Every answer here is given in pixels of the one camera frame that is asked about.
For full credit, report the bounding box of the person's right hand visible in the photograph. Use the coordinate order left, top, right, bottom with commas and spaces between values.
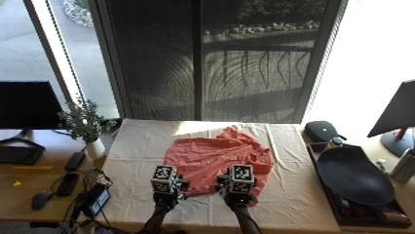
215, 175, 259, 207

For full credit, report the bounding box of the person's left hand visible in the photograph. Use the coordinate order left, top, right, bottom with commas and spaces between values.
150, 175, 191, 209

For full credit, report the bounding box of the white marker cube left glove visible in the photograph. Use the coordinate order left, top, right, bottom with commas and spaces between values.
149, 164, 181, 196

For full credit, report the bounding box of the white marker cube glove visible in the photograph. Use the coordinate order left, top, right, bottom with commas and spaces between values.
149, 164, 181, 196
229, 163, 256, 195

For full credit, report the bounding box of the white marker cube right glove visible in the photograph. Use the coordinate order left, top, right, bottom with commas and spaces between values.
229, 163, 256, 195

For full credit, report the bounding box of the coral orange shirt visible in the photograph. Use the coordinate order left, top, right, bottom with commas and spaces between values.
163, 126, 276, 198

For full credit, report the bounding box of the white tablecloth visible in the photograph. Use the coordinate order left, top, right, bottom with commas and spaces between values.
100, 118, 343, 226

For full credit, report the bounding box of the black device with screen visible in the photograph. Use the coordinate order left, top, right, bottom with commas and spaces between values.
80, 182, 113, 218

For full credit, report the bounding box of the white vase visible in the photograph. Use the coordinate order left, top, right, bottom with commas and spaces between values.
84, 136, 107, 161

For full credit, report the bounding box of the black power brick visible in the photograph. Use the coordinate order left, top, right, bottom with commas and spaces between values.
64, 151, 86, 173

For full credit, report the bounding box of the black phone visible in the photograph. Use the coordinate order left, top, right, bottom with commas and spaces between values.
54, 172, 80, 198

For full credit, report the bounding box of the black zip case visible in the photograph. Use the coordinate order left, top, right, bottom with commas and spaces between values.
302, 120, 347, 143

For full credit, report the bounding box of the small bottle yellow label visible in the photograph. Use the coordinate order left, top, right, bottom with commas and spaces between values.
326, 136, 344, 150

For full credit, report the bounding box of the green leafy plant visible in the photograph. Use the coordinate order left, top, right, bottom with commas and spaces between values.
57, 97, 119, 143

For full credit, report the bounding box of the large black oval dish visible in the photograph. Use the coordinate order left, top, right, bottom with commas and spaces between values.
316, 144, 395, 208

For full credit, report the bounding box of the black computer mouse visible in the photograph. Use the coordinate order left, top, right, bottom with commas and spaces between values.
29, 190, 56, 212

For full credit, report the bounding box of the dark wooden tray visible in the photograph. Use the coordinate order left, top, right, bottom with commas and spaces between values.
306, 141, 413, 229

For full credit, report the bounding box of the yellow pencil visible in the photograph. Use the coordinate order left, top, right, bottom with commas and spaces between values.
10, 165, 54, 172

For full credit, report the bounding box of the dark mesh window screen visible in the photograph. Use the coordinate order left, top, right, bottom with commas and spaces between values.
86, 0, 348, 125

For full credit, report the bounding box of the black keyboard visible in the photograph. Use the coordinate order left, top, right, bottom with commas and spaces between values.
0, 144, 45, 167

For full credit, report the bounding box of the silver metal can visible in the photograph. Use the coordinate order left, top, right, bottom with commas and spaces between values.
388, 147, 415, 184

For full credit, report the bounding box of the grey lamp base red stem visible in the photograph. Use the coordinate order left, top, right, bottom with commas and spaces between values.
379, 127, 415, 158

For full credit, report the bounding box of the black computer monitor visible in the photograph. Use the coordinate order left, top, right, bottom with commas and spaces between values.
0, 80, 68, 150

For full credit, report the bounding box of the black desk lamp shade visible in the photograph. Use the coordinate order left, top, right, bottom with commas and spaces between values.
366, 79, 415, 138

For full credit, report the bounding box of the black cables bundle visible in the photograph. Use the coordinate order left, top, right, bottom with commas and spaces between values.
50, 168, 114, 232

